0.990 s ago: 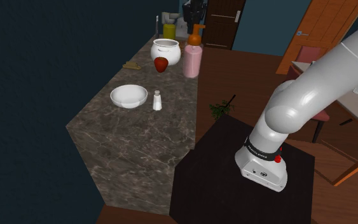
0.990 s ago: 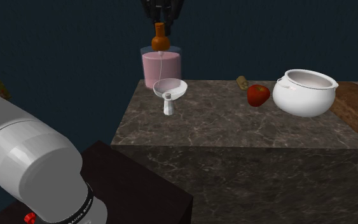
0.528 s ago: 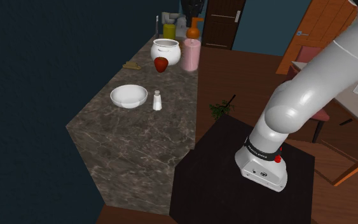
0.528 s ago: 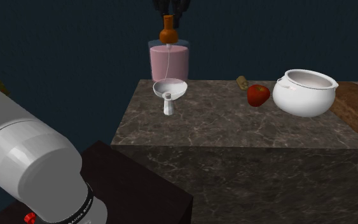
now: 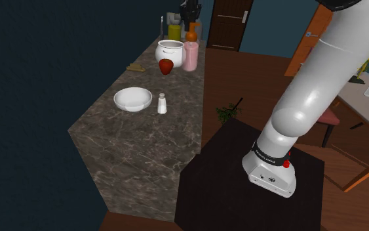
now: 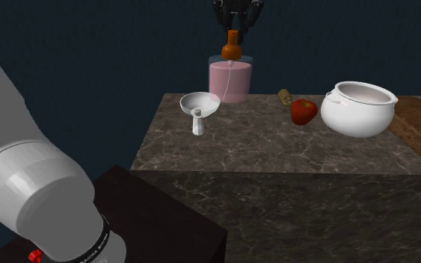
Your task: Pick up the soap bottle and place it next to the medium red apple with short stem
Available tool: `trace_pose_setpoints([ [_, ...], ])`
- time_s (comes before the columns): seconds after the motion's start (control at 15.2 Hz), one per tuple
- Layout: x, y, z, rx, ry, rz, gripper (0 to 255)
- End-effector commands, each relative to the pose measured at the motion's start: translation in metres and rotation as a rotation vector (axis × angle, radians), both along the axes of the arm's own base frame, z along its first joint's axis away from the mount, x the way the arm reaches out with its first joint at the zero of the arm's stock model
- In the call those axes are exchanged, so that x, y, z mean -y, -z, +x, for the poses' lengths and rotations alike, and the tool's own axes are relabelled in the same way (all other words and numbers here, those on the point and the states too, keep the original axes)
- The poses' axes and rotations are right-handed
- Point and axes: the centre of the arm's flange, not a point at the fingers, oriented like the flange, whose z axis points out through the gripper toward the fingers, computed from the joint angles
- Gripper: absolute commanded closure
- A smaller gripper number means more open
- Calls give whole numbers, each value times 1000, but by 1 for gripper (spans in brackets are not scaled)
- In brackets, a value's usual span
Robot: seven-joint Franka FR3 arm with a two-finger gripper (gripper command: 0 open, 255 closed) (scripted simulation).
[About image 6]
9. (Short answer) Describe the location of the dark robot stand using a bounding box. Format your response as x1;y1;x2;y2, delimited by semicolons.
0;164;229;263

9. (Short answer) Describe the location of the red apple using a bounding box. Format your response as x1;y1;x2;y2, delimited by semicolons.
290;99;319;126

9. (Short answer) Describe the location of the brown bread loaf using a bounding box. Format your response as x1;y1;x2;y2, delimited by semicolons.
387;96;421;158

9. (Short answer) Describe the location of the white round pot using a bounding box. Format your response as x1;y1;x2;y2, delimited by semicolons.
320;81;399;138

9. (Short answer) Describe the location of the small tan oblong object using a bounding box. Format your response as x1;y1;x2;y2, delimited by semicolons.
277;88;293;108

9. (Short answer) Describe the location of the white salt shaker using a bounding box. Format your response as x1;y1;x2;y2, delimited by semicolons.
191;108;206;137

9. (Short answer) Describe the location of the pink soap dispenser orange pump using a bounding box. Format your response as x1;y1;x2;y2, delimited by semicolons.
208;29;253;104

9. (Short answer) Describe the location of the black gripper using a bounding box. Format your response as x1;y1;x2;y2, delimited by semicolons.
212;0;265;36

